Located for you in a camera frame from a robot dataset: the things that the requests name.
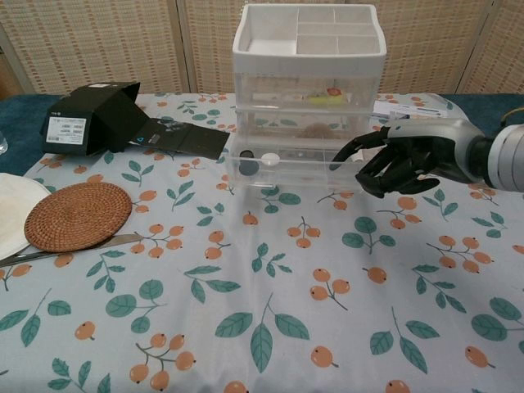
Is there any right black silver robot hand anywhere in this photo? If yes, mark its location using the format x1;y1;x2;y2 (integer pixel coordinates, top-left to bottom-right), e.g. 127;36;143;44
330;119;486;199

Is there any white paper packet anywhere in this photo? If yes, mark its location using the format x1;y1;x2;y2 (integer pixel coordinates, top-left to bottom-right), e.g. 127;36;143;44
374;100;447;122

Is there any clear drawer with yellow toy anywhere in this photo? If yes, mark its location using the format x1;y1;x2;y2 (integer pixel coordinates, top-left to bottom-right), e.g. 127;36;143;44
236;67;377;111

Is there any black cardboard box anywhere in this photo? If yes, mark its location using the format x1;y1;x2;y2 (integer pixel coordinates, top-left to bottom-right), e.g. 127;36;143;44
40;81;142;157

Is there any small yellow toy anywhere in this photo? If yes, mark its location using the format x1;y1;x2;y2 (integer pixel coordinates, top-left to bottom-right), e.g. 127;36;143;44
306;94;343;106

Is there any round dark grey disc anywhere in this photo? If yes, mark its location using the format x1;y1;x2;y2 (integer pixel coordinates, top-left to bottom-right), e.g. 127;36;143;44
239;150;260;177

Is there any floral fruit print tablecloth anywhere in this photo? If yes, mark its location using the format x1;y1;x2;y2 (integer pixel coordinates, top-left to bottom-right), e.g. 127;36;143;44
0;92;524;393

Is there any black flat card sleeve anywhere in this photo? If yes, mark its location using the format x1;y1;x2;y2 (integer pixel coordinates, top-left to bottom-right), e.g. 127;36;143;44
129;117;233;160

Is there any silver table knife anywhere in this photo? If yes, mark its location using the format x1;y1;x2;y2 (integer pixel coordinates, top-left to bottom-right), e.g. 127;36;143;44
0;233;144;269

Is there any beige woven folding screen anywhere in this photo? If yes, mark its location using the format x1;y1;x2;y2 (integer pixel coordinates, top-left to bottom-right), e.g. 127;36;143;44
0;0;524;99

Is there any brown woven rattan coaster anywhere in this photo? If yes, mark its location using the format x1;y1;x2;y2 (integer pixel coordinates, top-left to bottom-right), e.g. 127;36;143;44
24;183;133;253

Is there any white round plate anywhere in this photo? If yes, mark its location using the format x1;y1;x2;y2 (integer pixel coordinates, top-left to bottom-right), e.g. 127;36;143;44
0;172;53;261

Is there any white plastic drawer organizer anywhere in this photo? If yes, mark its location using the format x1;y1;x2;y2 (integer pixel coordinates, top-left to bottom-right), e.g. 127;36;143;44
231;3;388;165

